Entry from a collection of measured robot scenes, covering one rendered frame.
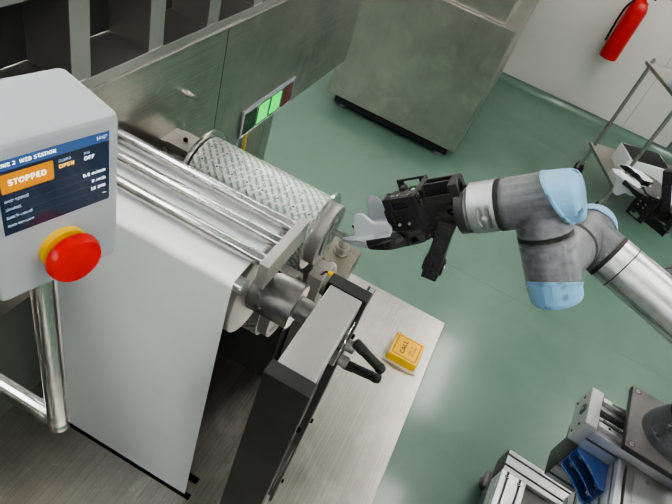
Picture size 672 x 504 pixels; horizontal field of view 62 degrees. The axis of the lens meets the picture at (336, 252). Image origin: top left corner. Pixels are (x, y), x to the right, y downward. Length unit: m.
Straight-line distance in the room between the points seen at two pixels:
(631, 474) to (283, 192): 1.20
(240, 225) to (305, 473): 0.59
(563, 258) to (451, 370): 1.82
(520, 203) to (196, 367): 0.47
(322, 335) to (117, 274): 0.27
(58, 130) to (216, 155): 0.70
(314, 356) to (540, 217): 0.38
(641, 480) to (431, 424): 0.92
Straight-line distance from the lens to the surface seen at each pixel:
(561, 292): 0.83
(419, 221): 0.84
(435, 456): 2.33
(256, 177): 0.95
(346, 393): 1.21
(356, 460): 1.14
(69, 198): 0.32
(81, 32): 0.81
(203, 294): 0.63
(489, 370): 2.70
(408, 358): 1.28
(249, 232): 0.64
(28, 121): 0.30
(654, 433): 1.68
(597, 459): 1.75
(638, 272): 0.93
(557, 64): 5.46
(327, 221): 0.92
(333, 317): 0.59
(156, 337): 0.75
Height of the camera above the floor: 1.88
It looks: 42 degrees down
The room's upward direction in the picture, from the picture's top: 21 degrees clockwise
